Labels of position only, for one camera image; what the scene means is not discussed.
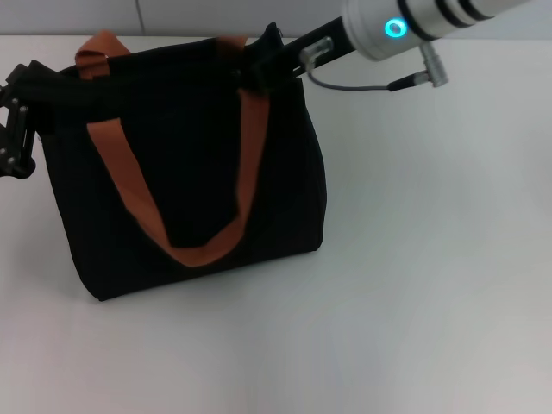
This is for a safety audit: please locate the black bag with orange handles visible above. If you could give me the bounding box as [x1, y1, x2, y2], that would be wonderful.
[41, 28, 331, 303]

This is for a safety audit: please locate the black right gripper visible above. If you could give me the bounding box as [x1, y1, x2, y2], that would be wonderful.
[235, 16, 360, 93]

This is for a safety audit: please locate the grey right gripper cable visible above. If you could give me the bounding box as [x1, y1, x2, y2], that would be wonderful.
[299, 36, 450, 93]

